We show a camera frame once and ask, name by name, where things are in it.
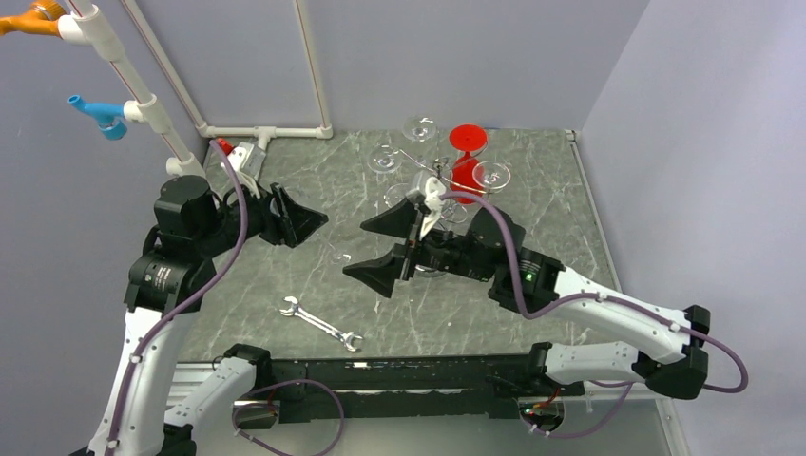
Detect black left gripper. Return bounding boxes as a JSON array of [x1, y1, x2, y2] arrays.
[[196, 172, 327, 257]]

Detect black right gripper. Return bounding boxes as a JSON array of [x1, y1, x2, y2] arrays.
[[343, 198, 496, 297]]

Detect clear wine glass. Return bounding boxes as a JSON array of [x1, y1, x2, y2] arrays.
[[317, 227, 352, 266], [402, 115, 438, 143], [472, 161, 511, 195], [383, 182, 412, 208], [366, 144, 401, 174]]

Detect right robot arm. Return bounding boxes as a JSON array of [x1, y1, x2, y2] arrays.
[[342, 201, 710, 400]]

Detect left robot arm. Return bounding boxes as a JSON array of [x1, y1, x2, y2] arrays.
[[82, 176, 328, 455]]

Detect chrome wine glass rack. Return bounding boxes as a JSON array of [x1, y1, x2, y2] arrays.
[[383, 152, 487, 230]]

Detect red plastic wine glass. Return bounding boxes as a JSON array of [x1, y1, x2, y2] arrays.
[[449, 123, 488, 197]]

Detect clear wine glass back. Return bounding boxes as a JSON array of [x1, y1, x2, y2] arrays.
[[402, 115, 438, 143]]

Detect silver double open wrench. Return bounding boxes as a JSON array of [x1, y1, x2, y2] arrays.
[[279, 296, 364, 352]]

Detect blue pipe fitting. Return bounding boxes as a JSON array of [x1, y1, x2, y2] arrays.
[[67, 95, 128, 141]]

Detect orange pipe fitting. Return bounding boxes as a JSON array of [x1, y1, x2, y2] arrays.
[[1, 1, 67, 37]]

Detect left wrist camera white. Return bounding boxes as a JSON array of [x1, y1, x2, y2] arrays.
[[215, 138, 266, 181]]

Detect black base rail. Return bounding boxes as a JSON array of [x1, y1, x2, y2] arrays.
[[236, 353, 585, 424]]

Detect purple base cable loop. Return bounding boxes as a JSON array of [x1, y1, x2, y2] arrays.
[[231, 377, 346, 456]]

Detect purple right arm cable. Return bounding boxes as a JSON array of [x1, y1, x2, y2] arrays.
[[440, 191, 751, 442]]

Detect white PVC pipe frame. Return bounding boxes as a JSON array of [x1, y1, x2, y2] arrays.
[[56, 1, 334, 170]]

